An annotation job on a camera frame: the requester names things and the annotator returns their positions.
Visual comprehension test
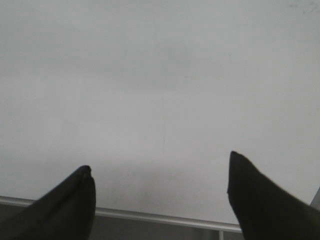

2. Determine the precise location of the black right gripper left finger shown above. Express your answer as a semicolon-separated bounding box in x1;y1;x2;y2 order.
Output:
0;165;96;240

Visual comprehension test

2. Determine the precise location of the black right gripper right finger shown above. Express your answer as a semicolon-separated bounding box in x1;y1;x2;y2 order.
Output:
227;151;320;240

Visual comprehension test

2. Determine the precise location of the white whiteboard with aluminium frame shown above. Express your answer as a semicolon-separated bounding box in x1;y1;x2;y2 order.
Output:
0;0;320;229

